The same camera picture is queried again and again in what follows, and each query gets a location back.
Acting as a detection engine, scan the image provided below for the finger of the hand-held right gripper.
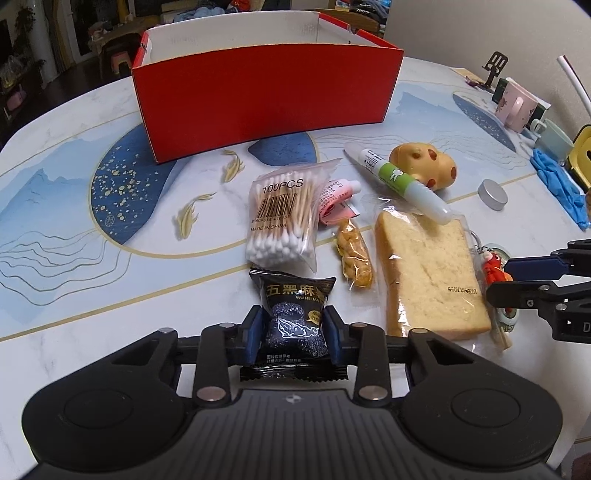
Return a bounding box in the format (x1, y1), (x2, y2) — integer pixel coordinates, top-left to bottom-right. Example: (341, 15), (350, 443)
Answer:
(503, 239), (591, 281)
(486, 276), (591, 317)

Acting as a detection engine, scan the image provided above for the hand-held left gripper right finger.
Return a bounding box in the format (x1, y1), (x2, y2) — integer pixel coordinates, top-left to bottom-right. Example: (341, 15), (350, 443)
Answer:
(322, 305), (472, 408)

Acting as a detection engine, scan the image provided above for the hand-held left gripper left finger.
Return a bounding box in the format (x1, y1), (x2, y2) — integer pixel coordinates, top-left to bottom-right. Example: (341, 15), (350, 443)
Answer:
(108, 305), (267, 408)

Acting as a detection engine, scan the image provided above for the red figure keychain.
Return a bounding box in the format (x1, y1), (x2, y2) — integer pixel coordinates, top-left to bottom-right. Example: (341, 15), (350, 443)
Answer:
(468, 226), (520, 352)

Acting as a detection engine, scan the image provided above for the black snack packet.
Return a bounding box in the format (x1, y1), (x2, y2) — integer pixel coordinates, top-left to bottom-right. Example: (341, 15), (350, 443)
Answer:
(240, 268), (349, 382)

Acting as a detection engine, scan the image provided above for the yellow snack packet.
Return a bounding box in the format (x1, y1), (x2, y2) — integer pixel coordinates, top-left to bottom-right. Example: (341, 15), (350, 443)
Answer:
(332, 217), (377, 296)

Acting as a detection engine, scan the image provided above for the bread slice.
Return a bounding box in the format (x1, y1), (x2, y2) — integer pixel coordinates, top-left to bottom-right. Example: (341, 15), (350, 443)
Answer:
(369, 194), (492, 343)

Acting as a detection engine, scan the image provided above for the bag of cotton swabs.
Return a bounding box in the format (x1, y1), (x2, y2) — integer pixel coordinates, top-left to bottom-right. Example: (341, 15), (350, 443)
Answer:
(245, 159), (340, 274)

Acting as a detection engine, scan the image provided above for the yellow spotted toy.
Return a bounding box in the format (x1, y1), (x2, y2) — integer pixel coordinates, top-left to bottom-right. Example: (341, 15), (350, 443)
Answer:
(388, 143), (459, 192)

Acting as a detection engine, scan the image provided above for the red cardboard box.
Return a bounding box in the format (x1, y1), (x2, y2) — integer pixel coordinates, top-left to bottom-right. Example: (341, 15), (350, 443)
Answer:
(130, 10), (404, 164)

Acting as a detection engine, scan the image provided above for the round silver tin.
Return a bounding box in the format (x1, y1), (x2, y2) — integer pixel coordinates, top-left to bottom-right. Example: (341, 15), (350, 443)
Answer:
(477, 179), (509, 212)

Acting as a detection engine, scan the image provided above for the blue cloth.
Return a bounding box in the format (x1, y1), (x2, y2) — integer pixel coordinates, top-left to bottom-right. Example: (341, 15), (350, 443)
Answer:
(530, 148), (591, 230)

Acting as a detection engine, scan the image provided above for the yellow plastic holder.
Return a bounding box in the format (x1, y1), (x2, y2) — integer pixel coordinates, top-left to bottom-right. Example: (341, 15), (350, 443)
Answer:
(566, 124), (591, 188)

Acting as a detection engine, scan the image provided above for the pale green mug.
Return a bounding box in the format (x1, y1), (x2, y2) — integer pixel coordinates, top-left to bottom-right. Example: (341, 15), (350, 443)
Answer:
(529, 117), (575, 168)

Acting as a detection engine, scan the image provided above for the pink rolled tube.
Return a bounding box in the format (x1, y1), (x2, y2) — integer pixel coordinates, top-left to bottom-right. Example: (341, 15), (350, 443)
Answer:
(318, 178), (362, 227)

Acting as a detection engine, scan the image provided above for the white and green tube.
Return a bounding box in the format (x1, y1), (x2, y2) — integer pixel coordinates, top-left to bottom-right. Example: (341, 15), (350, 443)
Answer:
(344, 142), (455, 225)

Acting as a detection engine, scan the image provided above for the dark green box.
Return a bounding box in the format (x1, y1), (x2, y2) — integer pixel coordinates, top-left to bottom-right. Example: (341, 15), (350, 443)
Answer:
(492, 78), (552, 121)

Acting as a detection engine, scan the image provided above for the white pipe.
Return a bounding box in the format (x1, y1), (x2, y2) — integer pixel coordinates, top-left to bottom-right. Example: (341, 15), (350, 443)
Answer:
(557, 55), (591, 117)

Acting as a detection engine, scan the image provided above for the black phone stand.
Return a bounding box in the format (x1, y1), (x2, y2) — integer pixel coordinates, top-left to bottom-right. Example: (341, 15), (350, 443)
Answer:
(480, 52), (509, 91)

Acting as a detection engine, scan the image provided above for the beige paper card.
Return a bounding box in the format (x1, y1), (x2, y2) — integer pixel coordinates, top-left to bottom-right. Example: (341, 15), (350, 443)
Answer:
(450, 67), (485, 88)

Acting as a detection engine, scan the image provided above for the pile of clothes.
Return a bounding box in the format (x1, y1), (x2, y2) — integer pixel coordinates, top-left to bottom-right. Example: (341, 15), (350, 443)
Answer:
(335, 0), (391, 22)

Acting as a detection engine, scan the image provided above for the potted plant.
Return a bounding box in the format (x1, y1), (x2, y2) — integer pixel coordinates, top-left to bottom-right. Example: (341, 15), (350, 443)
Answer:
(15, 4), (38, 47)

